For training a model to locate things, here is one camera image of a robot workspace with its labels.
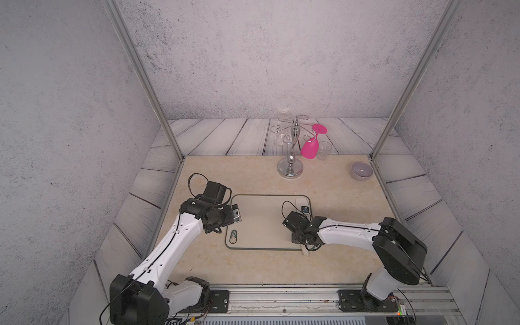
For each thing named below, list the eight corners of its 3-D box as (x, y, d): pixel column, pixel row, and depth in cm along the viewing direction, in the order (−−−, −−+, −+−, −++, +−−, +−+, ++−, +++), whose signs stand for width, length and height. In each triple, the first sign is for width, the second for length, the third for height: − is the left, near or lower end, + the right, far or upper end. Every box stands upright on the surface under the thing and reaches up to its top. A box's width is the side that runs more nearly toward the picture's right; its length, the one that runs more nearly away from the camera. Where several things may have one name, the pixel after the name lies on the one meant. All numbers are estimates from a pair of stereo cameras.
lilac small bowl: (352, 183, 110) (355, 176, 106) (347, 169, 117) (350, 162, 113) (372, 183, 110) (376, 176, 106) (366, 169, 117) (369, 162, 113)
